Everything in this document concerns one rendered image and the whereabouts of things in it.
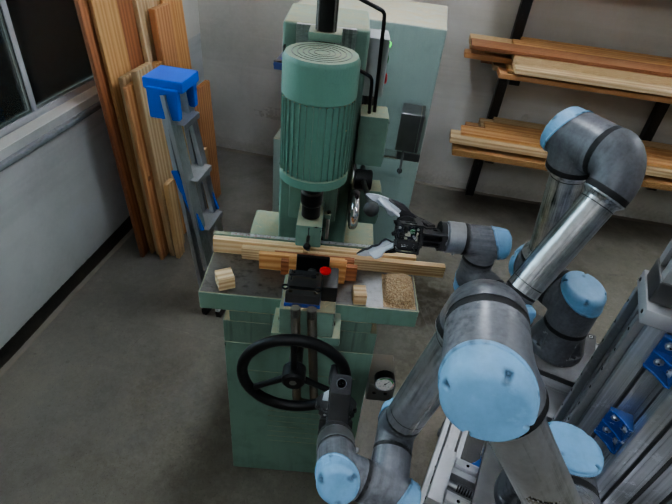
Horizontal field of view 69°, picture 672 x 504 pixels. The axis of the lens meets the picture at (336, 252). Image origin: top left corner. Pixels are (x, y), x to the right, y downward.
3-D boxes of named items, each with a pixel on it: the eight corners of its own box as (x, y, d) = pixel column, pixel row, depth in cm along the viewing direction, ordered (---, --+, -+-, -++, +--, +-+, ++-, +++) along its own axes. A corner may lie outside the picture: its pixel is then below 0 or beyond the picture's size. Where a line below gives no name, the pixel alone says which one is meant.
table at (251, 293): (189, 333, 127) (186, 317, 123) (216, 260, 151) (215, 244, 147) (419, 354, 129) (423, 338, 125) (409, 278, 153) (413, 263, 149)
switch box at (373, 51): (361, 95, 141) (368, 37, 131) (360, 83, 148) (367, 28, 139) (382, 97, 141) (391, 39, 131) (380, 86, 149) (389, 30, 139)
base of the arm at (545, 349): (583, 338, 142) (597, 314, 136) (580, 375, 131) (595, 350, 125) (530, 319, 146) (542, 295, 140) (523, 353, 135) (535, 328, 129)
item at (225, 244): (213, 252, 145) (212, 238, 142) (214, 248, 146) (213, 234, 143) (413, 271, 146) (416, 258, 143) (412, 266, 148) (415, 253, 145)
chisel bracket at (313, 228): (294, 250, 135) (296, 225, 130) (299, 221, 147) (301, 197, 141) (321, 252, 136) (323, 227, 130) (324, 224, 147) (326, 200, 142)
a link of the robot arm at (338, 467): (350, 518, 82) (305, 497, 82) (348, 479, 93) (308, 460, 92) (372, 479, 81) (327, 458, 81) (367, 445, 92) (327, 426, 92)
